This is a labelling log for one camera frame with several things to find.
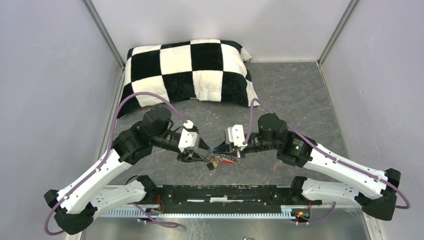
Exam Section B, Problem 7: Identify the right corner aluminium profile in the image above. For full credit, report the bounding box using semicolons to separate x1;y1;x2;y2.
317;0;360;68

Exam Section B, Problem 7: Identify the corner aluminium profile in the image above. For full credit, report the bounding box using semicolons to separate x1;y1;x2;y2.
317;0;360;68
82;0;125;70

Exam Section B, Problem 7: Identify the white toothed cable duct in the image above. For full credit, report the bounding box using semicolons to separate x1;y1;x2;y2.
100;205;305;220

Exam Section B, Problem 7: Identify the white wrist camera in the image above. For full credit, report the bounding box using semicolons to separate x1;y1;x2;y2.
178;120;201;153
224;124;247;151

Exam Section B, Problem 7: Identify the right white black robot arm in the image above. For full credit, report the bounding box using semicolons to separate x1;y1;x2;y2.
210;113;401;221

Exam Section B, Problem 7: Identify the left corner aluminium profile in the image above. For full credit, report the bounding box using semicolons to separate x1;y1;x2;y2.
82;0;125;70

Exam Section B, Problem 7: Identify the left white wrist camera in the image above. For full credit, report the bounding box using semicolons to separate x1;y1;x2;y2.
178;120;201;153

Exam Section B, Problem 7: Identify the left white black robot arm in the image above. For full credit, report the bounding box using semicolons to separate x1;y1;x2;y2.
44;107;209;235

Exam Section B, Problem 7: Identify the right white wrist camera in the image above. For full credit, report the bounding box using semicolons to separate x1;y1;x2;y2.
224;124;247;151

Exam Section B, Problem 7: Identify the black white checkered pillow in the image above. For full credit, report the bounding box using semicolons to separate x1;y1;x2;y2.
121;39;258;107

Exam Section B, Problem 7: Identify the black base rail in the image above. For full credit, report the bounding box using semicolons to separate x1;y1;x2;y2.
139;185;323;214

